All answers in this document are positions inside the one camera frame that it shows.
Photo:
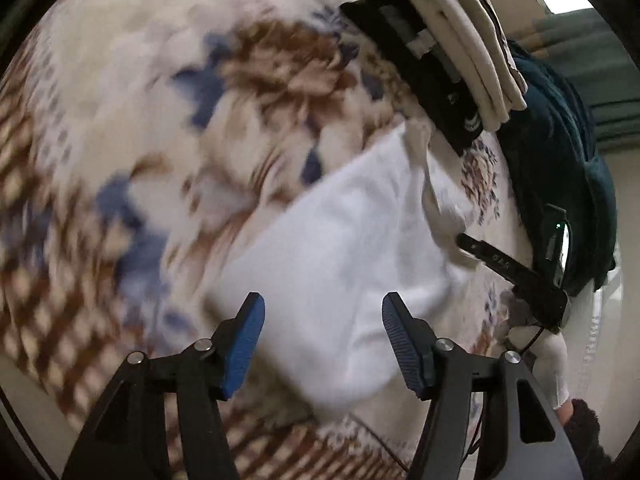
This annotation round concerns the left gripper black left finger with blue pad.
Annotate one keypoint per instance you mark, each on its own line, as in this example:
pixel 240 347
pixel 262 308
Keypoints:
pixel 126 433

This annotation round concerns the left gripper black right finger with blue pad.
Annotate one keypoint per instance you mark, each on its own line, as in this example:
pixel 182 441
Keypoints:
pixel 491 405

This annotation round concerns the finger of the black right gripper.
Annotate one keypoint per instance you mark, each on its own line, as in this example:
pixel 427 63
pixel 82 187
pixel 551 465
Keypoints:
pixel 496 260

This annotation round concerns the white cloth garment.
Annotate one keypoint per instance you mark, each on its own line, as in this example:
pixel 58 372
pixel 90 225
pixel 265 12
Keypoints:
pixel 385 222

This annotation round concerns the dark fuzzy sleeve forearm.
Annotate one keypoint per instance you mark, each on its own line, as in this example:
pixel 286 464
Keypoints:
pixel 581 425

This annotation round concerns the white gloved right hand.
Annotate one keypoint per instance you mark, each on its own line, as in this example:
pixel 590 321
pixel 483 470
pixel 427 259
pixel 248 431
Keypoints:
pixel 551 367

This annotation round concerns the dark teal fleece blanket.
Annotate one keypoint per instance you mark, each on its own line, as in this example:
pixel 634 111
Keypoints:
pixel 550 149

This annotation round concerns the folded beige garment stack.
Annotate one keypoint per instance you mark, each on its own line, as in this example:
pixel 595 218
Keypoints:
pixel 471 35

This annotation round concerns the green striped curtain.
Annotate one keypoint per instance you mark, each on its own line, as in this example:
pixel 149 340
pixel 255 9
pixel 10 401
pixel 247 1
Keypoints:
pixel 585 50

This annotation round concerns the folded black garment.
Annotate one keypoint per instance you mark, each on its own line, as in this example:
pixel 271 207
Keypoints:
pixel 403 38

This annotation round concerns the floral bed blanket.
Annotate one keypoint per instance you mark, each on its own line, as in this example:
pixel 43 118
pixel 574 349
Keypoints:
pixel 145 144

